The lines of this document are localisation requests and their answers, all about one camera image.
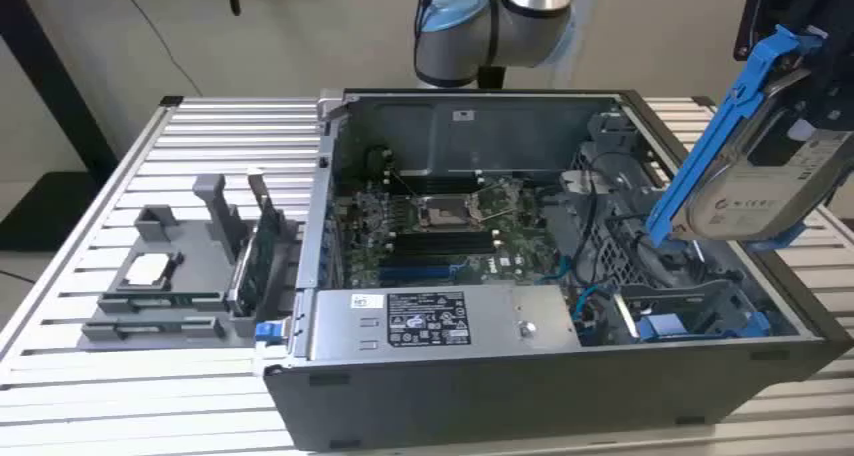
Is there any hard disk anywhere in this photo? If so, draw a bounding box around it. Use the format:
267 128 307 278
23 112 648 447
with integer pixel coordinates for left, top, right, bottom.
645 24 854 253

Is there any metal disk bay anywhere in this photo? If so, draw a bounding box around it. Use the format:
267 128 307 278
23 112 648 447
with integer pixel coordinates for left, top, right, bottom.
617 275 776 340

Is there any empty blue disk carrier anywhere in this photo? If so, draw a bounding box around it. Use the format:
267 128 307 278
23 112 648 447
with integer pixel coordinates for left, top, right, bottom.
638 315 689 337

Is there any black RAM slot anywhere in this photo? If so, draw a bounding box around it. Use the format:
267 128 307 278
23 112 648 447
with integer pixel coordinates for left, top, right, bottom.
393 230 497 239
393 250 497 259
393 237 497 246
393 243 497 252

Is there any blue expansion slot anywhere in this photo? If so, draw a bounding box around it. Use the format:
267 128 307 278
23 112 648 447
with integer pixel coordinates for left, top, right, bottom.
378 273 462 284
379 263 469 275

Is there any perforated metal drive cage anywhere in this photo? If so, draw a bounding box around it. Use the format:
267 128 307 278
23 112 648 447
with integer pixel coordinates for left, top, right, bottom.
566 140 736 302

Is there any green motherboard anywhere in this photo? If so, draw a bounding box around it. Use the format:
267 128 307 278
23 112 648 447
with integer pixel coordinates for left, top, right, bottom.
330 173 569 287

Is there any metal socket cover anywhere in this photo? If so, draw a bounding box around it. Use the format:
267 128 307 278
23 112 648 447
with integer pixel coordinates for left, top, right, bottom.
470 179 523 221

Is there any CPU socket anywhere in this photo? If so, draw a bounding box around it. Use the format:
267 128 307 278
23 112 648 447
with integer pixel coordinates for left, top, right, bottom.
414 195 482 228

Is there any thin metal locking lever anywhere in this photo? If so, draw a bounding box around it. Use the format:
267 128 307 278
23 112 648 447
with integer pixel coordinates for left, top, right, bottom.
391 169 425 199

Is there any silver power supply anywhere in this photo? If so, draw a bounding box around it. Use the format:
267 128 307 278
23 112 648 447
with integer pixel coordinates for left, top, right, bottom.
307 284 581 363

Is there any black PC case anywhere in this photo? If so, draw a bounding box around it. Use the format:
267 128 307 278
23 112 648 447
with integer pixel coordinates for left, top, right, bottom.
263 88 854 452

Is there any blue case latch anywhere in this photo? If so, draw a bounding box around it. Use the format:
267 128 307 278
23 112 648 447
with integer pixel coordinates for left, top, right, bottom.
255 320 287 348

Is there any grey parts rack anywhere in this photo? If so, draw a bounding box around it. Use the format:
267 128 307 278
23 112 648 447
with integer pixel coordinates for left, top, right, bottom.
79 173 310 352

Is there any green RAM stick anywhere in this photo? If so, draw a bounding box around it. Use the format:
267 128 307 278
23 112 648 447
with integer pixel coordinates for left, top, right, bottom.
99 291 226 311

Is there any silver CPU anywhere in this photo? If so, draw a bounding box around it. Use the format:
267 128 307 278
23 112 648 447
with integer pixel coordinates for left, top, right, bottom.
126 256 176 288

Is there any black stand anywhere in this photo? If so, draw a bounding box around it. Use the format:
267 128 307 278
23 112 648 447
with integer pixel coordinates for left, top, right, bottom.
0 0 123 252

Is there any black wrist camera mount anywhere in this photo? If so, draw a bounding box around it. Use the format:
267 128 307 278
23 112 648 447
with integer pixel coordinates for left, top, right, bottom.
733 0 780 61

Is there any thick black cable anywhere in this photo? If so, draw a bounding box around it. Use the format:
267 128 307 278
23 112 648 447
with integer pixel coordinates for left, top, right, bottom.
571 150 644 277

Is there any blue data wire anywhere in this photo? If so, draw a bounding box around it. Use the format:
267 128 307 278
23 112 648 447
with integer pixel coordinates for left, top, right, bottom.
571 284 606 322

